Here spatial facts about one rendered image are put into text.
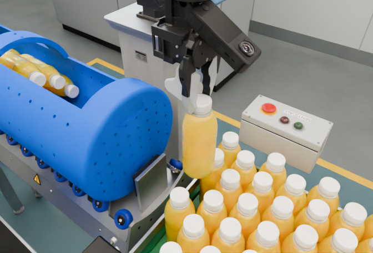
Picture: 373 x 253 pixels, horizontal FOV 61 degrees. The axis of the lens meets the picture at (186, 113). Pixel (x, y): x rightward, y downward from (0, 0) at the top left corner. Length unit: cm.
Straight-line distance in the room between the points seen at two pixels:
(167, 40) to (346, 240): 46
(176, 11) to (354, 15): 297
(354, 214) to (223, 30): 44
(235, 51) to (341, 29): 303
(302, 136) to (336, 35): 275
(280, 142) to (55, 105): 52
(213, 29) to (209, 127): 19
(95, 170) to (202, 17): 38
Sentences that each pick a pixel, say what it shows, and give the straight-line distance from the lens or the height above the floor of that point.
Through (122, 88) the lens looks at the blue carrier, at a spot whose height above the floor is 123.
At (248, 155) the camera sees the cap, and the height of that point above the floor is 108.
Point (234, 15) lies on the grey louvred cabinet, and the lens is 257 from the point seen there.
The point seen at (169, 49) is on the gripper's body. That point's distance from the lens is 49.
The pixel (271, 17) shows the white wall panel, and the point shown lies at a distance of 365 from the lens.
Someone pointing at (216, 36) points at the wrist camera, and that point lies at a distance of 44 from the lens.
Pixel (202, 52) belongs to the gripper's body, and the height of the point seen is 138.
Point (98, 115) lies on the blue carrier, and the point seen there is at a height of 122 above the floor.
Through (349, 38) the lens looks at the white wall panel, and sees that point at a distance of 346.
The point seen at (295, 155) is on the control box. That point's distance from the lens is 81.
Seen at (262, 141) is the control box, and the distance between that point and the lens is 83.
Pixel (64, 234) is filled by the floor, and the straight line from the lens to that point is 196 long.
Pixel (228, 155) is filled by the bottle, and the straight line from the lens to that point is 77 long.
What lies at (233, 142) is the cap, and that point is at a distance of 75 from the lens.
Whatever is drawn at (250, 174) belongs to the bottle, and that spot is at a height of 105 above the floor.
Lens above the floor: 161
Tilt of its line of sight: 40 degrees down
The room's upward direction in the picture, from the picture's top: straight up
